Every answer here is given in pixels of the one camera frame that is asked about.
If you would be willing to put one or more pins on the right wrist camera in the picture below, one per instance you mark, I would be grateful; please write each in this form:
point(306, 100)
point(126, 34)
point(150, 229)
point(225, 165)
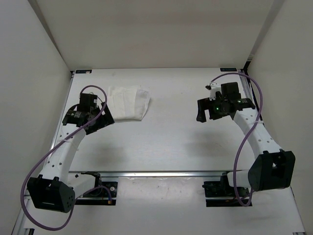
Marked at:
point(213, 87)

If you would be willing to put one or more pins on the aluminium front rail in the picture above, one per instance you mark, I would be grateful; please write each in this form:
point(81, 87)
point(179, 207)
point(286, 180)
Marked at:
point(160, 174)

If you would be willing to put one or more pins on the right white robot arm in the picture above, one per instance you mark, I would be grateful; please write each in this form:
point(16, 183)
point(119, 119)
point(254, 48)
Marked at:
point(272, 167)

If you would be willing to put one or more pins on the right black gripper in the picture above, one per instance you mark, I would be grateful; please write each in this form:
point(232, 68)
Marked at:
point(204, 104)

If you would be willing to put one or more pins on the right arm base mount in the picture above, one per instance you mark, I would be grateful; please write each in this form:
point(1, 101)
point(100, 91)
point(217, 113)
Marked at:
point(218, 192)

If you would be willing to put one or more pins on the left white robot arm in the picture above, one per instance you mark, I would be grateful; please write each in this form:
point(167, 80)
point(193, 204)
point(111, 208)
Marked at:
point(54, 189)

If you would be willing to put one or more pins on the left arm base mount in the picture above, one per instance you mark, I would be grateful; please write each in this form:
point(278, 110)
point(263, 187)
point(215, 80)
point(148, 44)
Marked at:
point(102, 191)

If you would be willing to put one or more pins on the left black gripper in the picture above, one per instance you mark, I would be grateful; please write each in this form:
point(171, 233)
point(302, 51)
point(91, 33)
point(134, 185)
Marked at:
point(105, 120)

